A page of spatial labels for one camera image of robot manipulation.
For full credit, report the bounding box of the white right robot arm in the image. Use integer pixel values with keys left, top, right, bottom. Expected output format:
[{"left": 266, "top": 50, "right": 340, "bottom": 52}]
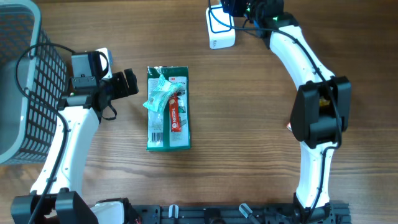
[{"left": 220, "top": 0, "right": 351, "bottom": 223}]

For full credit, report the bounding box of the white barcode scanner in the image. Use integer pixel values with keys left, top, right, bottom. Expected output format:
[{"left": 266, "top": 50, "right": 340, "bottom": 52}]
[{"left": 205, "top": 4, "right": 236, "bottom": 50}]

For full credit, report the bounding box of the yellow liquid bottle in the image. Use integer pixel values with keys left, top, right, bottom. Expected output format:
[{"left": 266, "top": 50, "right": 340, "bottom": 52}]
[{"left": 319, "top": 96, "right": 331, "bottom": 108}]

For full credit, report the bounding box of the red coffee stick sachet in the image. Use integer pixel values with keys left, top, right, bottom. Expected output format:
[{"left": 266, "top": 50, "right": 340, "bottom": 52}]
[{"left": 169, "top": 93, "right": 182, "bottom": 132}]

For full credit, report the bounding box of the green 3M glove package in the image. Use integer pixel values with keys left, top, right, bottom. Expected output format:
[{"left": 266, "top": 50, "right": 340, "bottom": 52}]
[{"left": 147, "top": 67, "right": 191, "bottom": 152}]

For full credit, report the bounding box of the black plastic mesh basket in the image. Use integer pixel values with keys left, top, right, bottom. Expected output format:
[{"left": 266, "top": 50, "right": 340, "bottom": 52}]
[{"left": 1, "top": 1, "right": 68, "bottom": 165}]

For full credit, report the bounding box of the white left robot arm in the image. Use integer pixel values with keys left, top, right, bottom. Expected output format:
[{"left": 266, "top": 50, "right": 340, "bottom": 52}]
[{"left": 11, "top": 48, "right": 139, "bottom": 223}]

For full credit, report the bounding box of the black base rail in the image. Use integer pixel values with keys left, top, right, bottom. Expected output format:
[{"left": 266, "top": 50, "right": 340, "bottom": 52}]
[{"left": 130, "top": 202, "right": 312, "bottom": 224}]

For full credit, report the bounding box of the teal white small packet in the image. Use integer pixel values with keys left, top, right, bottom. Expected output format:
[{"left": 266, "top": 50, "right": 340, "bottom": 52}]
[{"left": 143, "top": 75, "right": 183, "bottom": 113}]

